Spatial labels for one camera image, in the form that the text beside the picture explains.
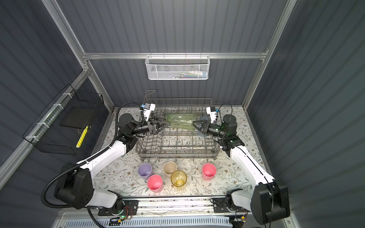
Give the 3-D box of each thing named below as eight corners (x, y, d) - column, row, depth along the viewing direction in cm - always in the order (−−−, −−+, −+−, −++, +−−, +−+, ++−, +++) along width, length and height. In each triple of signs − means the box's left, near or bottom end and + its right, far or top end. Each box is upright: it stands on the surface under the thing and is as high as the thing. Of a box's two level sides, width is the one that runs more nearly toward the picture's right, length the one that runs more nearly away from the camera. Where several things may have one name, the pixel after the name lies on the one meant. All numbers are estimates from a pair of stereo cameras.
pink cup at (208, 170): (202, 180, 84) (203, 179, 82) (201, 164, 91) (202, 163, 89) (216, 180, 84) (217, 179, 82) (214, 164, 91) (215, 163, 89)
